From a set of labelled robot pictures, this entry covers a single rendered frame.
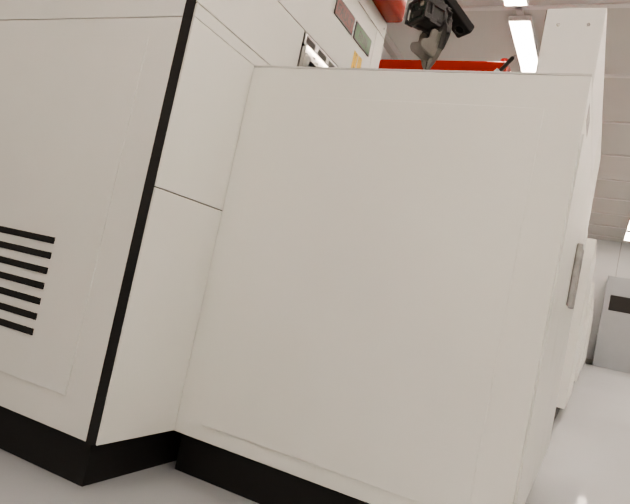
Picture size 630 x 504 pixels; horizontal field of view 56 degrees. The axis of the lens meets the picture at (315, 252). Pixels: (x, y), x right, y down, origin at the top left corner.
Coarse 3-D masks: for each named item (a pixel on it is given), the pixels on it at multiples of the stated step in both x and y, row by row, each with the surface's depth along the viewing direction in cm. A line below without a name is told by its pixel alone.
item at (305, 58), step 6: (306, 48) 134; (300, 54) 134; (306, 54) 134; (312, 54) 137; (300, 60) 134; (306, 60) 135; (312, 60) 137; (318, 60) 140; (300, 66) 134; (306, 66) 135; (312, 66) 140; (318, 66) 140; (324, 66) 143
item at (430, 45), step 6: (432, 30) 137; (432, 36) 137; (438, 36) 138; (420, 42) 136; (426, 42) 136; (432, 42) 137; (438, 42) 137; (426, 48) 137; (432, 48) 137; (438, 48) 137; (432, 54) 138; (438, 54) 138; (432, 60) 138; (426, 66) 139
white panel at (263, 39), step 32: (192, 0) 102; (224, 0) 108; (256, 0) 116; (288, 0) 127; (320, 0) 139; (352, 0) 153; (224, 32) 109; (256, 32) 118; (288, 32) 129; (320, 32) 141; (352, 32) 156; (384, 32) 175; (256, 64) 120; (288, 64) 131
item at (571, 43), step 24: (552, 24) 101; (576, 24) 100; (600, 24) 98; (552, 48) 101; (576, 48) 99; (600, 48) 99; (552, 72) 100; (576, 72) 98; (600, 72) 110; (600, 96) 123; (600, 120) 140
